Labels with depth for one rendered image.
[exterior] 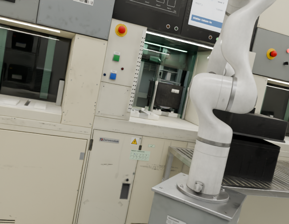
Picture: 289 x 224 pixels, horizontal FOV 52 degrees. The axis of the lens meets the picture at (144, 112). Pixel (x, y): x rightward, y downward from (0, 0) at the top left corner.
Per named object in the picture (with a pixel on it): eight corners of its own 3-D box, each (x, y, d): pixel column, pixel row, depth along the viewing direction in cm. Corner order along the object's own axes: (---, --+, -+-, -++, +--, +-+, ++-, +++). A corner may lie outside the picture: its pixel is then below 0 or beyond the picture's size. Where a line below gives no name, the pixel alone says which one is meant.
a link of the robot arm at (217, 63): (237, 24, 116) (219, 86, 136) (250, 11, 126) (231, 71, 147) (215, 17, 119) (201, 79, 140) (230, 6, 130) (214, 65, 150)
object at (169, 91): (150, 109, 226) (158, 68, 222) (143, 105, 245) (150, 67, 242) (179, 114, 233) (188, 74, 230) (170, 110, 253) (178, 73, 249)
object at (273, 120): (227, 133, 132) (234, 104, 131) (204, 121, 161) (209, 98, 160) (286, 143, 137) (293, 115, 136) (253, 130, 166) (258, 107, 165)
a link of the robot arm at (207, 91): (232, 149, 100) (248, 79, 97) (177, 137, 102) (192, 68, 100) (228, 142, 111) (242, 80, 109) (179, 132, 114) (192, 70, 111)
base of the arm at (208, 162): (221, 208, 96) (234, 153, 94) (168, 188, 104) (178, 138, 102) (233, 194, 112) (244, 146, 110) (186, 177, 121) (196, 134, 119)
